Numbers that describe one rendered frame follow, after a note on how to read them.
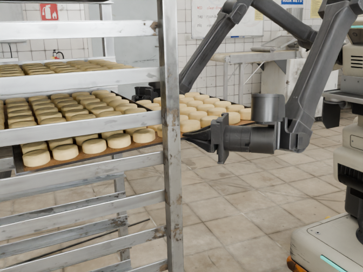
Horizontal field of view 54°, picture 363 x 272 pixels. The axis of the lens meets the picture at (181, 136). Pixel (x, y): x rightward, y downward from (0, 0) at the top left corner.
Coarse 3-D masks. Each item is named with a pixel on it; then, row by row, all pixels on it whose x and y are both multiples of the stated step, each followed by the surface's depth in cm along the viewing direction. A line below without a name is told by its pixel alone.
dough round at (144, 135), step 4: (144, 128) 83; (148, 128) 82; (136, 132) 80; (140, 132) 80; (144, 132) 80; (148, 132) 80; (152, 132) 80; (136, 136) 79; (140, 136) 78; (144, 136) 78; (148, 136) 79; (152, 136) 79; (136, 140) 79; (140, 140) 79; (144, 140) 79; (148, 140) 79; (152, 140) 80
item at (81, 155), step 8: (240, 120) 91; (248, 120) 90; (48, 144) 83; (136, 144) 78; (144, 144) 78; (80, 152) 76; (104, 152) 75; (112, 152) 75; (56, 160) 72; (64, 160) 72; (72, 160) 72; (24, 168) 69; (32, 168) 69
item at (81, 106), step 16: (64, 96) 99; (80, 96) 98; (96, 96) 103; (112, 96) 96; (0, 112) 82; (16, 112) 79; (32, 112) 88; (48, 112) 78; (64, 112) 83; (80, 112) 78; (96, 112) 80; (112, 112) 77; (128, 112) 77; (0, 128) 66
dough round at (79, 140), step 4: (76, 136) 81; (80, 136) 80; (84, 136) 80; (88, 136) 80; (92, 136) 80; (96, 136) 81; (76, 140) 80; (80, 140) 79; (84, 140) 79; (80, 144) 80
